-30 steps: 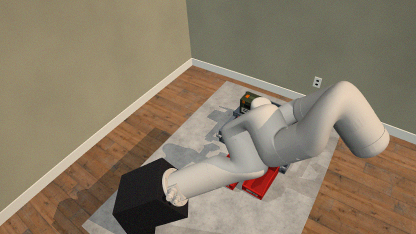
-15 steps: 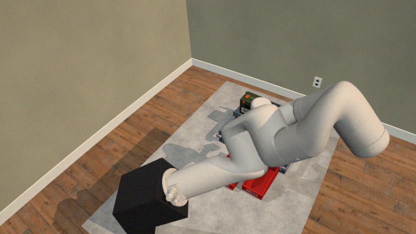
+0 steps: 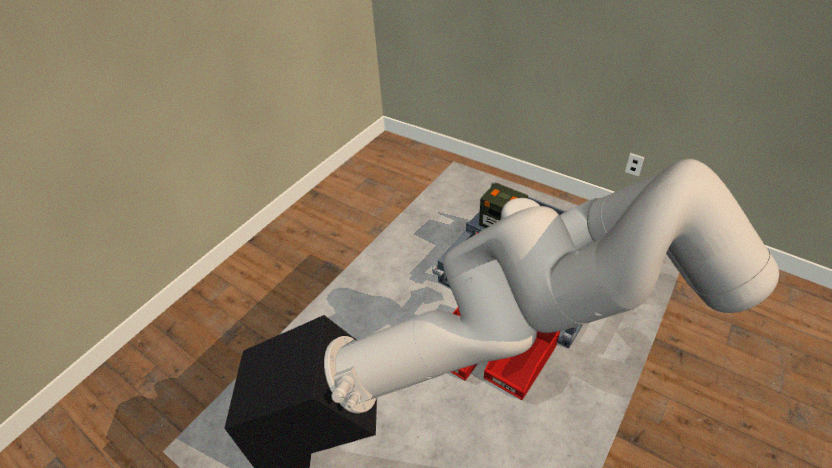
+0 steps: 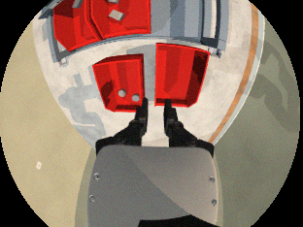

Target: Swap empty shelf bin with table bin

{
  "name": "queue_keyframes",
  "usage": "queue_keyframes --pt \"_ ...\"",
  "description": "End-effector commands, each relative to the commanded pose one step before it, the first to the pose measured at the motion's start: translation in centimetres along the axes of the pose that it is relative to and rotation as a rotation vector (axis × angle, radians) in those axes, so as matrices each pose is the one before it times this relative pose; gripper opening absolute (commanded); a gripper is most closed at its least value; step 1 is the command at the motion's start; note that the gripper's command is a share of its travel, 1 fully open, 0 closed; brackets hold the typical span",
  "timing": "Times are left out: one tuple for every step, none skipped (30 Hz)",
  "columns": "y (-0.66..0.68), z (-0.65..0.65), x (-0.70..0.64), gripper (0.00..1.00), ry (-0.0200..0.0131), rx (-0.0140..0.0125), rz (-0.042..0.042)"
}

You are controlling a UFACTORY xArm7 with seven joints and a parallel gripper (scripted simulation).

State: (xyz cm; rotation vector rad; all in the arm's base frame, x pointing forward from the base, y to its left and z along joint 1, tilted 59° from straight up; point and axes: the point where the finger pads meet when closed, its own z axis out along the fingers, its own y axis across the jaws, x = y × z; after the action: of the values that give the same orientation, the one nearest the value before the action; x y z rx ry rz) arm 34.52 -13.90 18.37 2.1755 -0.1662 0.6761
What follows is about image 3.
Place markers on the dark green case with orange latches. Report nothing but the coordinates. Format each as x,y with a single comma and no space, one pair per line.
493,201

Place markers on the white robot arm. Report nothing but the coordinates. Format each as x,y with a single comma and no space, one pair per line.
610,270

